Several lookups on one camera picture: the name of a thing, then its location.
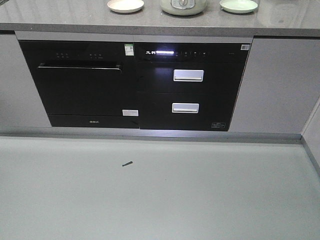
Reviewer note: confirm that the black drawer disinfection cabinet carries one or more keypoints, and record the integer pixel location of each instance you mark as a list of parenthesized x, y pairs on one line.
[(188, 86)]

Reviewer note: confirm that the small dark floor scrap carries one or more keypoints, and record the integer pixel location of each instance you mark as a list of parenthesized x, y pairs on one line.
[(128, 163)]

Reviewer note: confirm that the black built-in dishwasher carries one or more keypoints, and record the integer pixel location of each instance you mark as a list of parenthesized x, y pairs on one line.
[(83, 80)]

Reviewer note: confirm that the green electric cooking pot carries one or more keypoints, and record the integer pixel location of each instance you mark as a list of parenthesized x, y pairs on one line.
[(183, 7)]

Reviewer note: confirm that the beige round plate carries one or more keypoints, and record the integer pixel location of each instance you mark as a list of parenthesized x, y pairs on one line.
[(125, 6)]

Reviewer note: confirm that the grey right cabinet door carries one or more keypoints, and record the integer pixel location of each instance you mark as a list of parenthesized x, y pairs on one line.
[(280, 86)]

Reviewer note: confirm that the grey cabinet door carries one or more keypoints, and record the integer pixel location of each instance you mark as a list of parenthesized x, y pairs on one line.
[(20, 103), (280, 86)]

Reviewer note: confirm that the green round plate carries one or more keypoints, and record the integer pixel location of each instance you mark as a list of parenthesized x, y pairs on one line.
[(238, 6)]

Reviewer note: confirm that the grey left cabinet door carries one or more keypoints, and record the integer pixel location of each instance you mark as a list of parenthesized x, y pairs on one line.
[(20, 103)]

